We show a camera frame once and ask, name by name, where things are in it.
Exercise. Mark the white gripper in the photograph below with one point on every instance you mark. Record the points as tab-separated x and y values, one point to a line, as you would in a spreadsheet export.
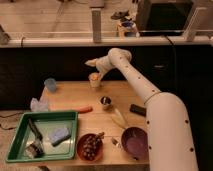
102	64

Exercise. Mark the orange apple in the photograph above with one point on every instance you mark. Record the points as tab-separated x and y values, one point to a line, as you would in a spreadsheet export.
94	76

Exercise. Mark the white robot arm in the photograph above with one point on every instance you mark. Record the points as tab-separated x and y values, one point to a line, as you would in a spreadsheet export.
170	141

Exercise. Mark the paper cup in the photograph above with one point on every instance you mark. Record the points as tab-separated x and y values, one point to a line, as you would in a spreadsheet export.
95	83

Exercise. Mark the blue plastic cup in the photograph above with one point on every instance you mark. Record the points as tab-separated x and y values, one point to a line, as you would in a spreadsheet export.
50	84

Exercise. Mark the black rectangular block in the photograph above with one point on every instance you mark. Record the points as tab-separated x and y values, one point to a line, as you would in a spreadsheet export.
138	110

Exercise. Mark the black monitor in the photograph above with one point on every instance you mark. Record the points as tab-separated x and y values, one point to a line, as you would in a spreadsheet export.
162	15

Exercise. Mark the yellow banana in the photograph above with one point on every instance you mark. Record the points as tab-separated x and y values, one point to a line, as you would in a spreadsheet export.
119	119

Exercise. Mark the metal fork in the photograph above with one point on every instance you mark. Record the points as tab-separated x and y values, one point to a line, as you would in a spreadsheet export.
115	142

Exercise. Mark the purple bowl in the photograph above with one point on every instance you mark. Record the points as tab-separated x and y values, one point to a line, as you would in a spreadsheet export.
134	142

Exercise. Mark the clear plastic bag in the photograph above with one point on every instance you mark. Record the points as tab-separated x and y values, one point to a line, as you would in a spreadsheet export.
39	105

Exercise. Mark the bunch of dark grapes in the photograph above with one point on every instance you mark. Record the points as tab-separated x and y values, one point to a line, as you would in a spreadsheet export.
92	145

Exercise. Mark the green plastic tray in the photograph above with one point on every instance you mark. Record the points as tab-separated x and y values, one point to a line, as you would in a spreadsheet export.
47	123

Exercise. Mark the blue sponge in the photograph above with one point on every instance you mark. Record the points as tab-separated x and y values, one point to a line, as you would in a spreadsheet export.
59	135

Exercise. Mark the black dish brush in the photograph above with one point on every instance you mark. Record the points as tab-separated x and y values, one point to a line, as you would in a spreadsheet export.
35	149

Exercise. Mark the white table rail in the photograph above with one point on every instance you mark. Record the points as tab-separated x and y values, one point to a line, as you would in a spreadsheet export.
107	41

